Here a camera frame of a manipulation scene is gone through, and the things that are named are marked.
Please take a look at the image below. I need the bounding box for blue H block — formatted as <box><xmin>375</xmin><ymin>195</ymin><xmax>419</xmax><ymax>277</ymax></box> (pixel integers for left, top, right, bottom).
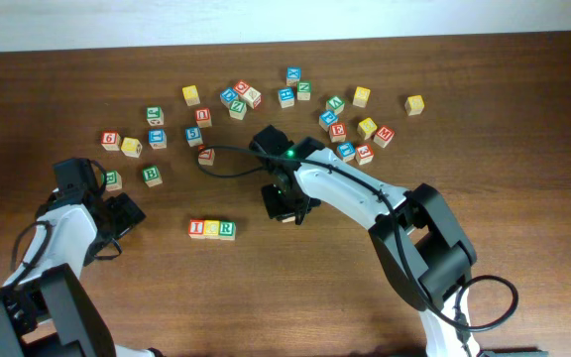
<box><xmin>278</xmin><ymin>87</ymin><xmax>294</xmax><ymax>108</ymax></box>

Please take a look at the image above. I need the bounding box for red E block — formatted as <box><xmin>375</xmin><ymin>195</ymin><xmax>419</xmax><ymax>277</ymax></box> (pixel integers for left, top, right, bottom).
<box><xmin>328</xmin><ymin>122</ymin><xmax>347</xmax><ymax>143</ymax></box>

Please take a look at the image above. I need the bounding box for blue 5 block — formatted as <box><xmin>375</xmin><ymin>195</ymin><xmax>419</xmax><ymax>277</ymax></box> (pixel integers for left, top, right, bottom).
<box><xmin>184</xmin><ymin>127</ymin><xmax>203</xmax><ymax>147</ymax></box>

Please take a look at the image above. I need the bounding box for green Z block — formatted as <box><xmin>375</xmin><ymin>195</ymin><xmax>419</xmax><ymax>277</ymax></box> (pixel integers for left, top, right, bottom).
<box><xmin>229</xmin><ymin>100</ymin><xmax>247</xmax><ymax>120</ymax></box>

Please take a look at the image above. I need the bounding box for red M block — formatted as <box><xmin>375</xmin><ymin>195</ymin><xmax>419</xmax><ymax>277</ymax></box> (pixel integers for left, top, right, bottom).
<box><xmin>374</xmin><ymin>125</ymin><xmax>396</xmax><ymax>148</ymax></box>

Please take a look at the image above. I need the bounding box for green J block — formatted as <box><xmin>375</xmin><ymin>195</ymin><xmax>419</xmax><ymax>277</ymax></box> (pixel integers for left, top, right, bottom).
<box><xmin>146</xmin><ymin>106</ymin><xmax>165</xmax><ymax>126</ymax></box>

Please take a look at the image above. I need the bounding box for blue X block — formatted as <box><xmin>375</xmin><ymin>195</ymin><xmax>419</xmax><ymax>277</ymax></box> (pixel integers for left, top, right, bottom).
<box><xmin>285</xmin><ymin>67</ymin><xmax>301</xmax><ymax>86</ymax></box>

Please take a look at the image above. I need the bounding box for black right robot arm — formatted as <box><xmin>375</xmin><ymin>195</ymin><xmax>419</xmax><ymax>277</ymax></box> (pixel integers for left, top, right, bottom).
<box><xmin>249</xmin><ymin>131</ymin><xmax>480</xmax><ymax>356</ymax></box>

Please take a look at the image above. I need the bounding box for red 3 block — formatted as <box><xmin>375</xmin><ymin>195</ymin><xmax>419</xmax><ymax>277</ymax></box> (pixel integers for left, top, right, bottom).
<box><xmin>355</xmin><ymin>144</ymin><xmax>374</xmax><ymax>165</ymax></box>

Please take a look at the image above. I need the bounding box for yellow block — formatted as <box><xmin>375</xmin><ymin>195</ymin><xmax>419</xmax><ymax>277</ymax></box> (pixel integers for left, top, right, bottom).
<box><xmin>120</xmin><ymin>137</ymin><xmax>143</xmax><ymax>158</ymax></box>
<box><xmin>357</xmin><ymin>117</ymin><xmax>378</xmax><ymax>140</ymax></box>
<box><xmin>181</xmin><ymin>85</ymin><xmax>200</xmax><ymax>106</ymax></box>
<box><xmin>203</xmin><ymin>220</ymin><xmax>220</xmax><ymax>239</ymax></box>
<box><xmin>404</xmin><ymin>95</ymin><xmax>425</xmax><ymax>116</ymax></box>
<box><xmin>353</xmin><ymin>86</ymin><xmax>371</xmax><ymax>108</ymax></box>

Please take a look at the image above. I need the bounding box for blue P block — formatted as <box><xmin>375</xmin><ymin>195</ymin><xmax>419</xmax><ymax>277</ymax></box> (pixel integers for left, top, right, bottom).
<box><xmin>318</xmin><ymin>110</ymin><xmax>338</xmax><ymax>132</ymax></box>

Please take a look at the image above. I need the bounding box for green R block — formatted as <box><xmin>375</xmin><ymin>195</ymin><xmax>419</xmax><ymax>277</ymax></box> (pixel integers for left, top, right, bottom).
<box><xmin>218</xmin><ymin>221</ymin><xmax>237</xmax><ymax>241</ymax></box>

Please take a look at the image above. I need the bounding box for red 6 I block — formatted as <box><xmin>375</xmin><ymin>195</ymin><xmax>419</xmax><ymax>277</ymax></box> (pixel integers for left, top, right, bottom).
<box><xmin>101</xmin><ymin>131</ymin><xmax>122</xmax><ymax>151</ymax></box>

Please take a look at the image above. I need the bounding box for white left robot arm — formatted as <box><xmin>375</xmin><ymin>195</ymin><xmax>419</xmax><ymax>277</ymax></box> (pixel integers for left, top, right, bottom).
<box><xmin>0</xmin><ymin>190</ymin><xmax>160</xmax><ymax>356</ymax></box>

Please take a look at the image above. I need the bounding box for red K block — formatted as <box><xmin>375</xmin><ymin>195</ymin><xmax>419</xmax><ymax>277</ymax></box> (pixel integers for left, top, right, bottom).
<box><xmin>197</xmin><ymin>145</ymin><xmax>215</xmax><ymax>166</ymax></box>

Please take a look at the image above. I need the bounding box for blue D block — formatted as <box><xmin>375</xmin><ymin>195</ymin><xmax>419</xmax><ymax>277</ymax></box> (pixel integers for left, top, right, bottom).
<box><xmin>220</xmin><ymin>87</ymin><xmax>238</xmax><ymax>108</ymax></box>

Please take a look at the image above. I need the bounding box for green B block right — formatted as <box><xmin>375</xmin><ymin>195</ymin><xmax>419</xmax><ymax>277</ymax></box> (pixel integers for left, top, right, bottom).
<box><xmin>142</xmin><ymin>166</ymin><xmax>163</xmax><ymax>187</ymax></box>

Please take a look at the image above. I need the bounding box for green V block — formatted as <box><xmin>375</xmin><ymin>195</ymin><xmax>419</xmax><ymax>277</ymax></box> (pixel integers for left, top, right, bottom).
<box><xmin>325</xmin><ymin>96</ymin><xmax>345</xmax><ymax>115</ymax></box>

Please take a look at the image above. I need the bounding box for blue I block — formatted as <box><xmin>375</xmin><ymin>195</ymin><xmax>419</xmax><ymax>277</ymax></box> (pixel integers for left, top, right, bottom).
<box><xmin>148</xmin><ymin>129</ymin><xmax>168</xmax><ymax>150</ymax></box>

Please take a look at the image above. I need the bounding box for red U block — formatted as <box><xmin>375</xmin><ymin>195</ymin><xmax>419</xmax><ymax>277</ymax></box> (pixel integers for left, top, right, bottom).
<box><xmin>195</xmin><ymin>108</ymin><xmax>212</xmax><ymax>128</ymax></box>

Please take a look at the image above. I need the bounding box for green b block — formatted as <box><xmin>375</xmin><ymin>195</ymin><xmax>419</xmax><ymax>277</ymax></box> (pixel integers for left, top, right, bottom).
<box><xmin>104</xmin><ymin>171</ymin><xmax>122</xmax><ymax>191</ymax></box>
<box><xmin>142</xmin><ymin>166</ymin><xmax>163</xmax><ymax>187</ymax></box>

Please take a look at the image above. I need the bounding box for green B block left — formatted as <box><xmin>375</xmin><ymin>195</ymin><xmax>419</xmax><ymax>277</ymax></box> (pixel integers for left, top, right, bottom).
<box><xmin>104</xmin><ymin>171</ymin><xmax>122</xmax><ymax>191</ymax></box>

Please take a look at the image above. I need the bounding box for blue T umbrella block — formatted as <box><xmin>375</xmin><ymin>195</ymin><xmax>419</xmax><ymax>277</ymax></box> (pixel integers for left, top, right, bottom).
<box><xmin>336</xmin><ymin>142</ymin><xmax>356</xmax><ymax>163</ymax></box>

